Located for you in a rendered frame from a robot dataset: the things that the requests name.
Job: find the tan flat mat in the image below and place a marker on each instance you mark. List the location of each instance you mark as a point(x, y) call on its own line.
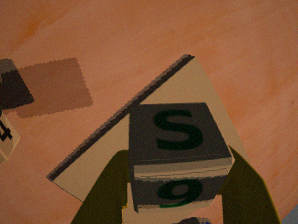
point(188, 83)

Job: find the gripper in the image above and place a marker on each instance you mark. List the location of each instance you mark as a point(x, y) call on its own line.
point(245, 196)

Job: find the beige letter block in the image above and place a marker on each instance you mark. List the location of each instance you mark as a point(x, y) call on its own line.
point(200, 221)
point(8, 138)
point(178, 157)

